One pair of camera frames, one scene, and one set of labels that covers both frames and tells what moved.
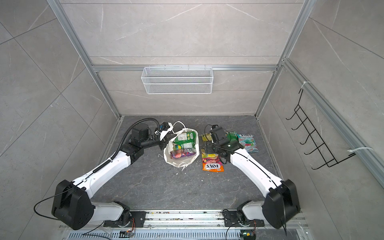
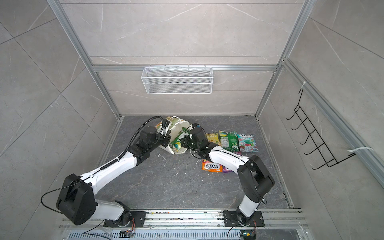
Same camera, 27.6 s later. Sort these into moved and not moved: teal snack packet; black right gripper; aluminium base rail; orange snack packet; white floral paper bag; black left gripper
Moved: white floral paper bag; black right gripper
Not moved: aluminium base rail; teal snack packet; black left gripper; orange snack packet
